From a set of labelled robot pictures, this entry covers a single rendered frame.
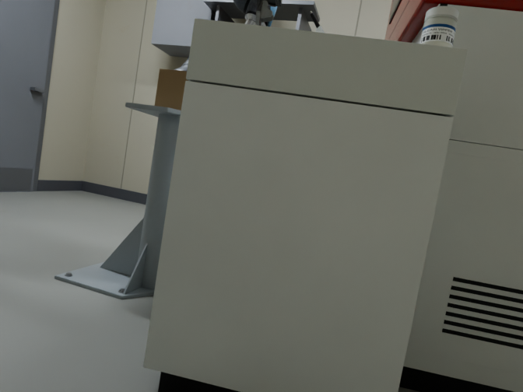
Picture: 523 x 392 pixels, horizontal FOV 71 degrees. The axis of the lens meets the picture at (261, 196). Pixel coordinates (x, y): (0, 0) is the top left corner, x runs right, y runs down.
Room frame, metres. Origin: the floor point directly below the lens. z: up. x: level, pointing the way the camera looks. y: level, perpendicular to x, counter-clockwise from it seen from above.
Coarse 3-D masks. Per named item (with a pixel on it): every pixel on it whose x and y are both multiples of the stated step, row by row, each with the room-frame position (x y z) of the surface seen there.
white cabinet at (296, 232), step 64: (192, 128) 0.90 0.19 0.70; (256, 128) 0.88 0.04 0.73; (320, 128) 0.86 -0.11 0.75; (384, 128) 0.84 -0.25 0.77; (448, 128) 0.82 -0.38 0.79; (192, 192) 0.90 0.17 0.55; (256, 192) 0.88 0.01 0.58; (320, 192) 0.86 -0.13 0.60; (384, 192) 0.84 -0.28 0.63; (192, 256) 0.90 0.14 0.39; (256, 256) 0.88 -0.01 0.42; (320, 256) 0.86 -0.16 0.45; (384, 256) 0.84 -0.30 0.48; (192, 320) 0.89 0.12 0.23; (256, 320) 0.87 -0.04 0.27; (320, 320) 0.85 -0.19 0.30; (384, 320) 0.83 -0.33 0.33; (192, 384) 0.92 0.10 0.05; (256, 384) 0.87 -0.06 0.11; (320, 384) 0.85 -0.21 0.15; (384, 384) 0.83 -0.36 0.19
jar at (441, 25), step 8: (432, 8) 0.87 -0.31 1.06; (440, 8) 0.86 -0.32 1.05; (448, 8) 0.85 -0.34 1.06; (432, 16) 0.87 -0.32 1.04; (440, 16) 0.86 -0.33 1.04; (448, 16) 0.85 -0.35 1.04; (456, 16) 0.86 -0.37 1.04; (424, 24) 0.89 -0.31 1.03; (432, 24) 0.86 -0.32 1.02; (440, 24) 0.85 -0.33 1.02; (448, 24) 0.85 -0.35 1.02; (456, 24) 0.87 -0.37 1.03; (424, 32) 0.88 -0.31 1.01; (432, 32) 0.86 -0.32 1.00; (440, 32) 0.85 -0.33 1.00; (448, 32) 0.85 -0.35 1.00; (424, 40) 0.87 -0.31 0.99; (432, 40) 0.86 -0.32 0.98; (440, 40) 0.85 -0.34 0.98; (448, 40) 0.85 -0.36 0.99
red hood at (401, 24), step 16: (400, 0) 1.63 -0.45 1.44; (416, 0) 1.27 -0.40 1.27; (432, 0) 1.17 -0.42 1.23; (448, 0) 1.16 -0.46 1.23; (464, 0) 1.16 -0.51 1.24; (480, 0) 1.15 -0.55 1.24; (496, 0) 1.14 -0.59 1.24; (512, 0) 1.14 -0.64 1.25; (400, 16) 1.57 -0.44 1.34; (416, 16) 1.27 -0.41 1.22; (400, 32) 1.49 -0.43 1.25; (416, 32) 1.39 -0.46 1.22
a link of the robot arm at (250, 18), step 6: (252, 0) 1.82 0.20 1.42; (246, 6) 1.84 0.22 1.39; (252, 6) 1.83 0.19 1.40; (270, 6) 1.83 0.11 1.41; (276, 6) 1.85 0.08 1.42; (246, 12) 1.87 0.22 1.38; (252, 12) 1.82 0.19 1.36; (246, 18) 1.86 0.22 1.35; (252, 18) 1.83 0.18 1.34; (252, 24) 1.82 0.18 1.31; (264, 24) 1.84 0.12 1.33; (270, 24) 1.87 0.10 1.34
